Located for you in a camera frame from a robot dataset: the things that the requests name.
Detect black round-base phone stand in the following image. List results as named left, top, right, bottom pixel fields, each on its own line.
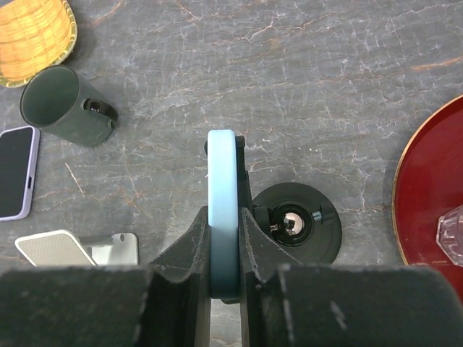
left=204, top=134, right=343, bottom=270

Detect white phone stand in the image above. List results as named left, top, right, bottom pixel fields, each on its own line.
left=14, top=229, right=139, bottom=267

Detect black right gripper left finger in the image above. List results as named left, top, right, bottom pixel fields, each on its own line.
left=1, top=207, right=211, bottom=346

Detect blue-cased phone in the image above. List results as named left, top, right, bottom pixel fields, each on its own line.
left=207, top=129, right=239, bottom=300

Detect red round tray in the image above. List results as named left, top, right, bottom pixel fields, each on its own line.
left=391, top=94, right=463, bottom=268

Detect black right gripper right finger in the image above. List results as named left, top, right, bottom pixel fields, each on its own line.
left=239, top=209, right=462, bottom=346

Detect yellow woven bamboo basket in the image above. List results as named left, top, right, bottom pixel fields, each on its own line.
left=1, top=0, right=77, bottom=88

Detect clear drinking glass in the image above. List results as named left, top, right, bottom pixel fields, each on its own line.
left=436, top=205, right=462, bottom=267

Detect dark green mug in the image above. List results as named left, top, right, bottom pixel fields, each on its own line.
left=20, top=65, right=119, bottom=147

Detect lavender-cased phone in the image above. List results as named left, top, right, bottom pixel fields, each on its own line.
left=1, top=126, right=41, bottom=221

